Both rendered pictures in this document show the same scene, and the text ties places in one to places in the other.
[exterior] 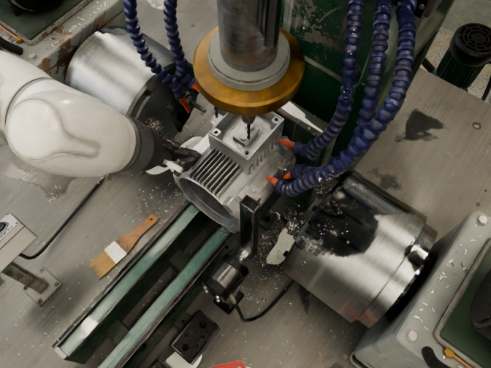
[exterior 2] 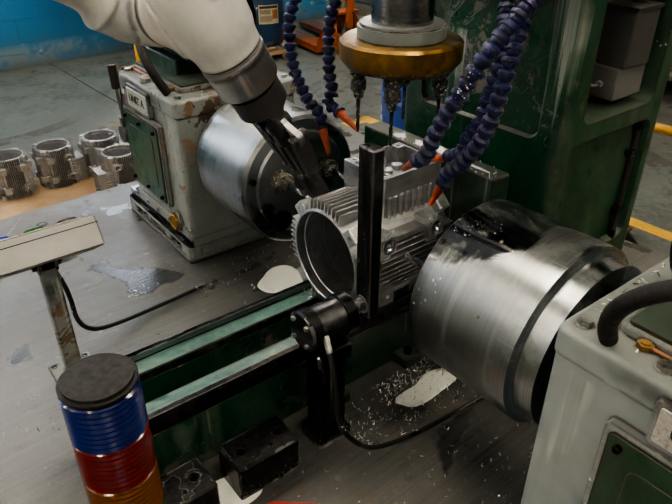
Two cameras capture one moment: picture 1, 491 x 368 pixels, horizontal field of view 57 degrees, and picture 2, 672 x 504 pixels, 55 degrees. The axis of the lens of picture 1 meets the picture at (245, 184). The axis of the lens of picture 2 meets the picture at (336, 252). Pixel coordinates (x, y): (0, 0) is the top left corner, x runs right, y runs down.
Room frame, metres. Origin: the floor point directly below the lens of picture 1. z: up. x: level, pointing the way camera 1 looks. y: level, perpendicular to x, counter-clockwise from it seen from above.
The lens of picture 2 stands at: (-0.46, -0.15, 1.55)
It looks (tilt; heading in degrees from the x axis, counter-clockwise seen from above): 31 degrees down; 14
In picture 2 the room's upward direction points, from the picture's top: straight up
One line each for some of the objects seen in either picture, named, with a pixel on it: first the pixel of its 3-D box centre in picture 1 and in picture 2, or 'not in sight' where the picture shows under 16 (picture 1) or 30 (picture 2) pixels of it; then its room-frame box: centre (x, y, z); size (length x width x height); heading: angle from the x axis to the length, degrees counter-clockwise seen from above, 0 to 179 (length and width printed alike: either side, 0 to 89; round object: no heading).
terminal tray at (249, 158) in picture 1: (246, 135); (391, 180); (0.49, 0.00, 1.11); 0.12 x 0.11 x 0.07; 142
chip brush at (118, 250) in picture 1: (125, 244); not in sight; (0.36, 0.30, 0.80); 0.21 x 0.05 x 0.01; 137
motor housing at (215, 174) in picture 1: (234, 170); (371, 237); (0.46, 0.02, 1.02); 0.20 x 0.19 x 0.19; 142
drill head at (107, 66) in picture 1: (120, 81); (260, 157); (0.68, 0.30, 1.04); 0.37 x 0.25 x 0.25; 52
